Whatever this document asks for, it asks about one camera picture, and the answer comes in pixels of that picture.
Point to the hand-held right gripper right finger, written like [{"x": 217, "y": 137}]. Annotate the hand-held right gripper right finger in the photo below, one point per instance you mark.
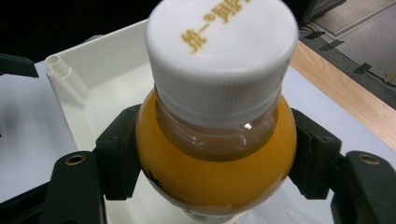
[{"x": 361, "y": 186}]

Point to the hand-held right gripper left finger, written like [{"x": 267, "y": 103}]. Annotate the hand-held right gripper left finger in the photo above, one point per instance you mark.
[{"x": 77, "y": 186}]

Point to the white plastic bin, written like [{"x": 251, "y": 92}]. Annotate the white plastic bin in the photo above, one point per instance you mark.
[{"x": 106, "y": 74}]

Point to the orange juice bottle white cap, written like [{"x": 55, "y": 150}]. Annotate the orange juice bottle white cap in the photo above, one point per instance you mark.
[{"x": 218, "y": 62}]

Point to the black floor tape piece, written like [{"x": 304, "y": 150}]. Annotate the black floor tape piece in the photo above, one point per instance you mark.
[
  {"x": 362, "y": 68},
  {"x": 314, "y": 34},
  {"x": 331, "y": 45}
]

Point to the grey cabinet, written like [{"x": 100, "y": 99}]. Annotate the grey cabinet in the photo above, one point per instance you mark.
[{"x": 320, "y": 9}]

